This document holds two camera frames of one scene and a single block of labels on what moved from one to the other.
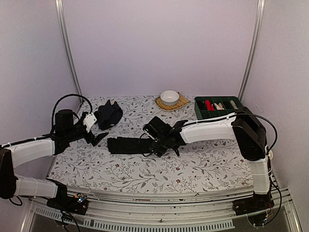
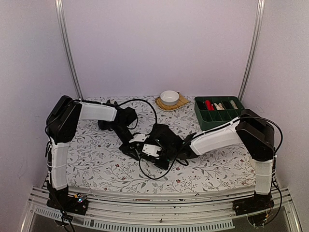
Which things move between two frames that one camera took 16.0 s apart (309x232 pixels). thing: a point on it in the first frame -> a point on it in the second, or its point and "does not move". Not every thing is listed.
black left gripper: x=95 y=141 -> x=141 y=143
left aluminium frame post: x=60 y=18 does not move
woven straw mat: x=182 y=101 does not move
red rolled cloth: x=210 y=107 does not move
